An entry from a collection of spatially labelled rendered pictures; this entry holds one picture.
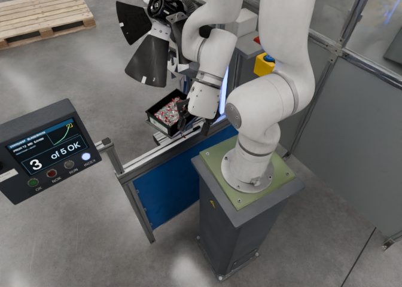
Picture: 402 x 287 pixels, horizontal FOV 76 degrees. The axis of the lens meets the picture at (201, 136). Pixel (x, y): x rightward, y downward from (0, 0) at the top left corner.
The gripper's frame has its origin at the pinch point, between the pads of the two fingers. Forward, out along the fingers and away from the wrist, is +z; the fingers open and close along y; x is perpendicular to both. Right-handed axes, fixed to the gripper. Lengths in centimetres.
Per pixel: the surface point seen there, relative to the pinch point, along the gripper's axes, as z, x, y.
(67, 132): 8.9, 5.7, -35.0
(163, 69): -15, 51, 6
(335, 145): -4, 18, 120
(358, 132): -16, 5, 112
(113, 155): 19.5, 19.2, -16.6
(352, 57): -51, 10, 85
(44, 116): 6.5, 8.9, -40.9
